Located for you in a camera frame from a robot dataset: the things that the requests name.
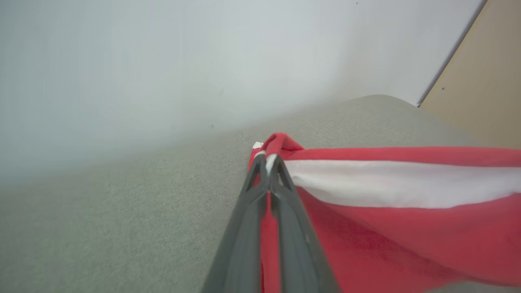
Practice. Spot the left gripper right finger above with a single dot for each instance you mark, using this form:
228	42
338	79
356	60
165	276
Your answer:
297	244

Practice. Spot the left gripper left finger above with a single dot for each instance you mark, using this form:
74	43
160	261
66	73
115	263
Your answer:
244	240

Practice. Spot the red white basketball jersey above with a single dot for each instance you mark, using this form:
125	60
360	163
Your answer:
386	236

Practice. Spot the grey fabric sofa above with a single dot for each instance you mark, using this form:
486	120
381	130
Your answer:
122	224

